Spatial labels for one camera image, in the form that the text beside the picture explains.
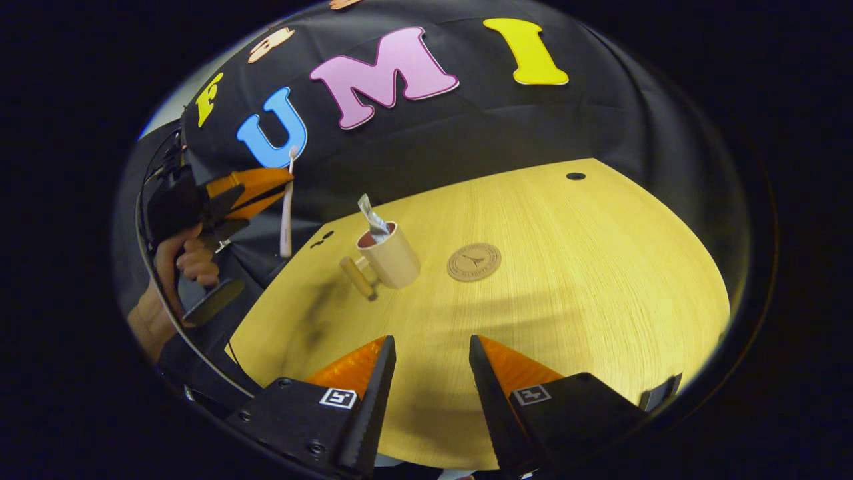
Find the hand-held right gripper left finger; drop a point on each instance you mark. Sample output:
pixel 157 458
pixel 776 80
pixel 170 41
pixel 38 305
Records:
pixel 373 406

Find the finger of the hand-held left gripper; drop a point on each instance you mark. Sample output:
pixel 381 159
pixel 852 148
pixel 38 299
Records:
pixel 260 178
pixel 250 208

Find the pink white toothbrush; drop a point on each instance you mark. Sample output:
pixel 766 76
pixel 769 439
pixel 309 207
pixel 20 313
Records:
pixel 287 213

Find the black backdrop cloth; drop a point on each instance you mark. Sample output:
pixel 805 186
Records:
pixel 533 126

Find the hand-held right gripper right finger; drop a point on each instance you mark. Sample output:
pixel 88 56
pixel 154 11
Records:
pixel 496 413

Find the wooden desktop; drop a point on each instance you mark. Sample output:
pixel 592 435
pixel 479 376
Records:
pixel 566 306

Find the round cork coaster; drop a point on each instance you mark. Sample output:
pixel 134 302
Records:
pixel 474 262

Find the white toothpaste tube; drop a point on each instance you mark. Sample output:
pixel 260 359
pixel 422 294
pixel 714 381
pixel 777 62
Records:
pixel 377 223

